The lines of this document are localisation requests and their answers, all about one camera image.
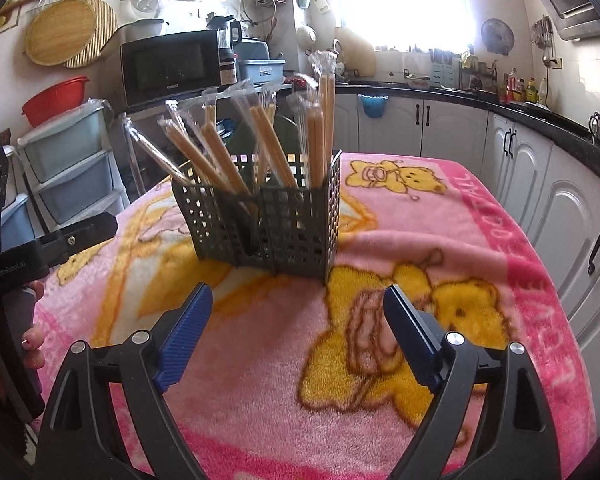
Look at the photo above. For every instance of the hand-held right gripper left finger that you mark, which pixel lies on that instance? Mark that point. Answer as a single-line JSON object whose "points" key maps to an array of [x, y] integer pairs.
{"points": [[185, 340]]}

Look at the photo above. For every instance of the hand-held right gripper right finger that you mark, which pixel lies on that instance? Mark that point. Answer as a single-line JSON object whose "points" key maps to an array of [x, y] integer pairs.
{"points": [[415, 340]]}

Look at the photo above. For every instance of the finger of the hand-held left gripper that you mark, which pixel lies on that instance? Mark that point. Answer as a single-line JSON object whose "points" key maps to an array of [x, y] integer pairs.
{"points": [[80, 235]]}

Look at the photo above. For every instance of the green perforated utensil holder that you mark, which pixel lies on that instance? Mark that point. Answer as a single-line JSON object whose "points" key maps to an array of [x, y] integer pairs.
{"points": [[300, 240]]}

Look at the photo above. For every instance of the set of chopsticks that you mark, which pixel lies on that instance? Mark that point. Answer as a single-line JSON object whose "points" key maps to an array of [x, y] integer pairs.
{"points": [[225, 160]]}

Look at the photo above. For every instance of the person's left hand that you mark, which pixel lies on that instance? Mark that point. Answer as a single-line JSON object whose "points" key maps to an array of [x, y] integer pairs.
{"points": [[35, 347]]}

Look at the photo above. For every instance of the grey plastic drawer unit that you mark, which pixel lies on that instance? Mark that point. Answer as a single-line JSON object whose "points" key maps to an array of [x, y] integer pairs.
{"points": [[65, 160]]}

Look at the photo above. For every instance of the pink printed bear blanket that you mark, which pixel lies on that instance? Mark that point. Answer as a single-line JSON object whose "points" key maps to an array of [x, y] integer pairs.
{"points": [[260, 385]]}

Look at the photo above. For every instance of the red plastic basin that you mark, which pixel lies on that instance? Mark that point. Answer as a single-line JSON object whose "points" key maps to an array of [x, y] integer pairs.
{"points": [[55, 102]]}

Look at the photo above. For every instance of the black microwave oven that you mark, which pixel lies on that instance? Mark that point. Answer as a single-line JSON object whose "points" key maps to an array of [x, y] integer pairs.
{"points": [[165, 65]]}

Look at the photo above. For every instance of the round slatted bamboo mat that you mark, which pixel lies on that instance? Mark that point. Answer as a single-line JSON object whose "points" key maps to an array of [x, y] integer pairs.
{"points": [[105, 35]]}

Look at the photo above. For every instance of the round bamboo tray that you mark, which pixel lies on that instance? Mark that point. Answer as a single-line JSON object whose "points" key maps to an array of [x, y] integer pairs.
{"points": [[60, 32]]}

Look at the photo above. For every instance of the metal pot with lid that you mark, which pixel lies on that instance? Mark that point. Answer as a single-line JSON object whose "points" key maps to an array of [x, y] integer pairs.
{"points": [[142, 31]]}

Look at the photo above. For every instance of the black blender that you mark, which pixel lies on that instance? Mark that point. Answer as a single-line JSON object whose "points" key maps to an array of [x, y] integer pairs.
{"points": [[227, 55]]}

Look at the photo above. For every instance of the blue hanging waste bin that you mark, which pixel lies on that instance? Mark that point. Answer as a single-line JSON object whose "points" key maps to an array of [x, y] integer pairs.
{"points": [[372, 105]]}

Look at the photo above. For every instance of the blue-grey plastic dish box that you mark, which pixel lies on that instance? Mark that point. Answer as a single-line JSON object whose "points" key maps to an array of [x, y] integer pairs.
{"points": [[260, 71]]}

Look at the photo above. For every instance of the black kitchen countertop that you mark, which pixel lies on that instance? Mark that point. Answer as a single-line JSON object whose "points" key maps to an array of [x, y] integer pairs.
{"points": [[555, 122]]}

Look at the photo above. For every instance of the cluster of condiment bottles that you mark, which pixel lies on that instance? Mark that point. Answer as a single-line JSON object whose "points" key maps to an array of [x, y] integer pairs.
{"points": [[522, 89]]}

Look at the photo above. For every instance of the grey-green knife holder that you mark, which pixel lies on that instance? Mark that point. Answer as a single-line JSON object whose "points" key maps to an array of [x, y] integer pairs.
{"points": [[441, 64]]}

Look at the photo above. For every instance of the wooden cutting board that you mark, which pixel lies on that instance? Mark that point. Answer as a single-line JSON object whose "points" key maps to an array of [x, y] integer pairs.
{"points": [[355, 52]]}

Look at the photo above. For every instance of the white hanging colander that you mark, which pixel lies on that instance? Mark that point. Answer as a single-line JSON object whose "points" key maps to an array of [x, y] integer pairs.
{"points": [[305, 35]]}

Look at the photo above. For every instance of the cluster of hanging kitchen tools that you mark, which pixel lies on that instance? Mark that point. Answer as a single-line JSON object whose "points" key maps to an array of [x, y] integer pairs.
{"points": [[544, 35]]}

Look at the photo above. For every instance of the kitchen window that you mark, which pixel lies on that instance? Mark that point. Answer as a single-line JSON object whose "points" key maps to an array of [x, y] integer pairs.
{"points": [[405, 5]]}

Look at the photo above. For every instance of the small dark wall fan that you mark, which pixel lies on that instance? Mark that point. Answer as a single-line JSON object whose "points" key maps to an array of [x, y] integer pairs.
{"points": [[497, 36]]}

